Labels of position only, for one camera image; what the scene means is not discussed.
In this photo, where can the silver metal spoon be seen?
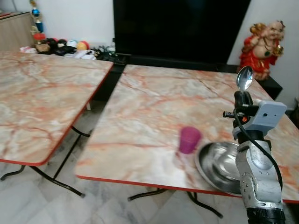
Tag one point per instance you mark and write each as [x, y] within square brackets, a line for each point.
[245, 78]

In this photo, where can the red laughing Buddha figurine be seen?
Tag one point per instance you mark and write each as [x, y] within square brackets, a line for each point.
[259, 51]

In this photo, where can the stainless steel bowl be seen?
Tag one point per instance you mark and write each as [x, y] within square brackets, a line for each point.
[219, 165]

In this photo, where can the purple plastic cup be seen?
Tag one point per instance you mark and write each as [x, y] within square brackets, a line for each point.
[189, 140]

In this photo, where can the marble folding table with tableware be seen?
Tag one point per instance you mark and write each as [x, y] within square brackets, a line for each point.
[154, 121]

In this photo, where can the large black television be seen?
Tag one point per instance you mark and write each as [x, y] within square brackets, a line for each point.
[182, 28]

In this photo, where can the orange and yellow ball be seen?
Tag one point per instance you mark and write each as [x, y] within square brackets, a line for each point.
[82, 45]

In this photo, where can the white and blue ball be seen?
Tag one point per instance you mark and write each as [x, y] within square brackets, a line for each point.
[72, 43]

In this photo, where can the empty marble folding table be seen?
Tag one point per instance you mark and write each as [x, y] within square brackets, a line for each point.
[37, 98]

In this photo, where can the brown decorative stand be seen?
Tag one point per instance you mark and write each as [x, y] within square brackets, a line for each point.
[42, 47]

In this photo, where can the blue and red hanging ornament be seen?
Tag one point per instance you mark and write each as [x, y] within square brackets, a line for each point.
[37, 23]

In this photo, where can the light wooden cabinet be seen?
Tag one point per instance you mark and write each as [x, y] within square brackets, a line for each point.
[14, 32]

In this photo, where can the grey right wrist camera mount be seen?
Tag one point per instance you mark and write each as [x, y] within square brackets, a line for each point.
[268, 114]

